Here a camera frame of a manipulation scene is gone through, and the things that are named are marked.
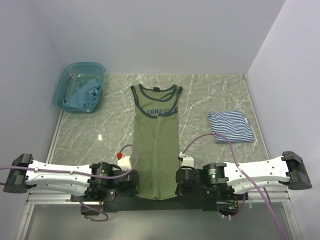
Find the blue white striped tank top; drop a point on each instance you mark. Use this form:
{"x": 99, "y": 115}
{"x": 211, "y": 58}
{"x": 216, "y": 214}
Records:
{"x": 232, "y": 125}

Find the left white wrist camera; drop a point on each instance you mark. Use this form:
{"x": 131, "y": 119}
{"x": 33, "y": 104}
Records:
{"x": 124, "y": 161}

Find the aluminium extrusion frame rail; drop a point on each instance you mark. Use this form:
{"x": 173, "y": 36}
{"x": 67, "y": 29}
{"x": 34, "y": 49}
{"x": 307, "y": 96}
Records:
{"x": 46, "y": 197}

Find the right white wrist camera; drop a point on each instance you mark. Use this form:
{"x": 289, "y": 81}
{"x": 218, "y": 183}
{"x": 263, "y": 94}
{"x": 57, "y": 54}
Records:
{"x": 186, "y": 160}

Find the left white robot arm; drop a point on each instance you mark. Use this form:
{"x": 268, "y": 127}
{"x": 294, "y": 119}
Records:
{"x": 90, "y": 181}

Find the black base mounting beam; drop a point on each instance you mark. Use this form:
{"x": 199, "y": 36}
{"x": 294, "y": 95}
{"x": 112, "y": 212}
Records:
{"x": 119, "y": 198}

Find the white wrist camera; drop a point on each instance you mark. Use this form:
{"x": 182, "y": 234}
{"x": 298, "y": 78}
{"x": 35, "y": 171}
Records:
{"x": 186, "y": 160}
{"x": 124, "y": 161}

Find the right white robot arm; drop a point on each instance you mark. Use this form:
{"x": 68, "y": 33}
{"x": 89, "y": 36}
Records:
{"x": 226, "y": 181}

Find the blue tank top in basket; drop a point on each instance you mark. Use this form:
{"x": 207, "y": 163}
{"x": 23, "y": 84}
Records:
{"x": 85, "y": 99}

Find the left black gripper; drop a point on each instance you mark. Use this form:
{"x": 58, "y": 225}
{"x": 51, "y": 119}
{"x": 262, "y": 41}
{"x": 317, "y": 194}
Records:
{"x": 128, "y": 190}

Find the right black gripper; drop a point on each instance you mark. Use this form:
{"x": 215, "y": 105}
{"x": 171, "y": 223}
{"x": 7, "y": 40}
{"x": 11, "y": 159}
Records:
{"x": 182, "y": 189}

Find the olive green tank top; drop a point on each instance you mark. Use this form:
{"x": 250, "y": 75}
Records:
{"x": 156, "y": 137}

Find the teal plastic laundry basket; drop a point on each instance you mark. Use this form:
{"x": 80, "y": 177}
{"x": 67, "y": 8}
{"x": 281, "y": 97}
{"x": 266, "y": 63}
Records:
{"x": 75, "y": 76}

